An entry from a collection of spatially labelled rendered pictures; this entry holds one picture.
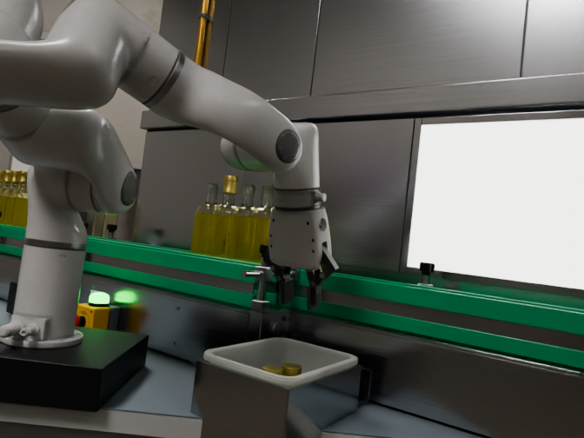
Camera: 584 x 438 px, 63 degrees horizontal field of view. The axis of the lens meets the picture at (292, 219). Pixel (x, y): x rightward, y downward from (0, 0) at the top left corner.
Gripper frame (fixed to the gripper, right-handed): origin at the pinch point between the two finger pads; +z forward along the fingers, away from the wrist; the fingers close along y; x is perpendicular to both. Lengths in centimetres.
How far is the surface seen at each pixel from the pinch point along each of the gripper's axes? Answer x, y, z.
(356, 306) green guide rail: -13.3, -4.0, 5.6
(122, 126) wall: -191, 301, -39
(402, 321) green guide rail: -12.7, -13.4, 6.7
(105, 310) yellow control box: 4, 50, 11
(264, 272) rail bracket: -2.4, 9.3, -2.0
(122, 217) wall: -177, 293, 35
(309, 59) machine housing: -47, 26, -46
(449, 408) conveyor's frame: -7.8, -23.3, 17.8
